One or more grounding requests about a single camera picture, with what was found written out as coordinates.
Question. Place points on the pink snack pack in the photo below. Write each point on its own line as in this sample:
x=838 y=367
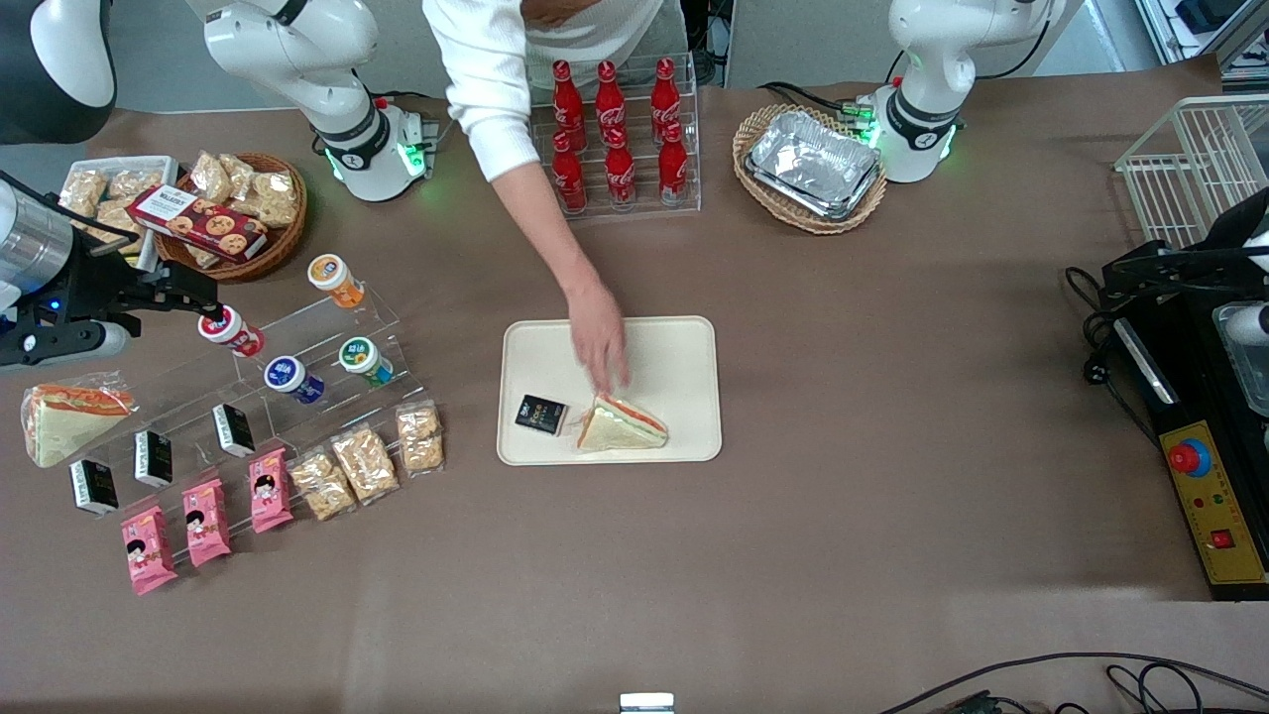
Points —
x=149 y=550
x=206 y=523
x=271 y=491

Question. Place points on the orange gum bottle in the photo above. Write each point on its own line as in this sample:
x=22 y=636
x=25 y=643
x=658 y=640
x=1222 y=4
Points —
x=335 y=280

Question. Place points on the black machine yellow panel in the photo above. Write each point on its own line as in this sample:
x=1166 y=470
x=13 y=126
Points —
x=1190 y=397

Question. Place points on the person's bare hand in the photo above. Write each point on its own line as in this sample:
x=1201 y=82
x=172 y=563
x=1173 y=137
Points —
x=600 y=332

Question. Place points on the red cookie box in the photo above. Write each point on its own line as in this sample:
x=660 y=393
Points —
x=198 y=223

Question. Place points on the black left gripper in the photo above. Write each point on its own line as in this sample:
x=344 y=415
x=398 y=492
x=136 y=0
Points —
x=1193 y=264

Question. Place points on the red gum bottle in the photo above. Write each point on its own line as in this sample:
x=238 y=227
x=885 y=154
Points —
x=236 y=335

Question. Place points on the blue gum bottle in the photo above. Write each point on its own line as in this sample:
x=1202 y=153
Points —
x=292 y=379

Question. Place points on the red cola bottle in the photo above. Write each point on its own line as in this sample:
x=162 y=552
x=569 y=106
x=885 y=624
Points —
x=610 y=99
x=673 y=169
x=567 y=99
x=621 y=174
x=665 y=94
x=569 y=178

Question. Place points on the clear acrylic bottle rack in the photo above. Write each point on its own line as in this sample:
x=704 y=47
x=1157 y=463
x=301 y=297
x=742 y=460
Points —
x=642 y=213

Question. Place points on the small silver metal block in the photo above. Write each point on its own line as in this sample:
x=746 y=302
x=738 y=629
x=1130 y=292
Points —
x=646 y=703

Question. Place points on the clear-wrapped nut snack bag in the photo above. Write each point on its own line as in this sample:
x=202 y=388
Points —
x=114 y=220
x=81 y=191
x=240 y=174
x=132 y=182
x=210 y=177
x=276 y=198

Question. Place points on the black white small box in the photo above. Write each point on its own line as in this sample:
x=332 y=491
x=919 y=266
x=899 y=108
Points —
x=154 y=458
x=234 y=430
x=94 y=487

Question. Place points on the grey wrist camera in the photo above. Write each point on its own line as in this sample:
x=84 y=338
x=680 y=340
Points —
x=1254 y=322
x=59 y=345

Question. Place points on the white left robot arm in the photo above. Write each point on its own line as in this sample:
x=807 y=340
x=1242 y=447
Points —
x=927 y=59

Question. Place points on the cream plastic tray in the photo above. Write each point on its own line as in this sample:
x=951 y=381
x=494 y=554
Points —
x=674 y=347

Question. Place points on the black gold-print small box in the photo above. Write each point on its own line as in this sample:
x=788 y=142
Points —
x=541 y=416

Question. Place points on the brown wicker snack basket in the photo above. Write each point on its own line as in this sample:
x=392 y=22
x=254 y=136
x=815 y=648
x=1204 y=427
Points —
x=283 y=243

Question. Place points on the white-sleeved person forearm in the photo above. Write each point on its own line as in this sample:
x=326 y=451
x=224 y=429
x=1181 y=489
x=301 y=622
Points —
x=486 y=99

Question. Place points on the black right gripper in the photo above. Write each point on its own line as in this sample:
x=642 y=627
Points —
x=91 y=286

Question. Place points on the white plastic snack tray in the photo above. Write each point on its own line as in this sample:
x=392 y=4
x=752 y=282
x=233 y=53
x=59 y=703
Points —
x=149 y=164

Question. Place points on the tan wicker foil-tray basket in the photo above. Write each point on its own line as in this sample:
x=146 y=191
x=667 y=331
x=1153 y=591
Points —
x=753 y=129

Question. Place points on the green gum bottle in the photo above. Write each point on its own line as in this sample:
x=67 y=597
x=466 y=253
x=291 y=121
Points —
x=365 y=361

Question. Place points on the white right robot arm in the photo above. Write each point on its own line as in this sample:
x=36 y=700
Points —
x=297 y=50

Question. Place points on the clear acrylic stepped stand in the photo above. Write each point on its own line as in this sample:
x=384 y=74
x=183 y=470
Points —
x=337 y=327

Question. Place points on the stacked aluminium foil trays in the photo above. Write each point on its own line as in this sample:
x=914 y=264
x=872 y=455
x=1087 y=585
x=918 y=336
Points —
x=813 y=164

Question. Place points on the triangle sandwich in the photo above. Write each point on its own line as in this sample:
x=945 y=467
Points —
x=69 y=421
x=620 y=428

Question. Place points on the grey equipment rack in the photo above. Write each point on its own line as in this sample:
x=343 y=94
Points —
x=1200 y=25

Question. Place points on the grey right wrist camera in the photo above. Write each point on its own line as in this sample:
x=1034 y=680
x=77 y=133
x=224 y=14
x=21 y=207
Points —
x=59 y=345

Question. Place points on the clear-wrapped nut bar pack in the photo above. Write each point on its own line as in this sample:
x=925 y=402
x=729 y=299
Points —
x=322 y=486
x=420 y=438
x=365 y=464

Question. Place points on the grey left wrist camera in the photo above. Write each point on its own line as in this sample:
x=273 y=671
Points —
x=1254 y=322

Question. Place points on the red emergency stop button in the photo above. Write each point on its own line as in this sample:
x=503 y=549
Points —
x=1188 y=458

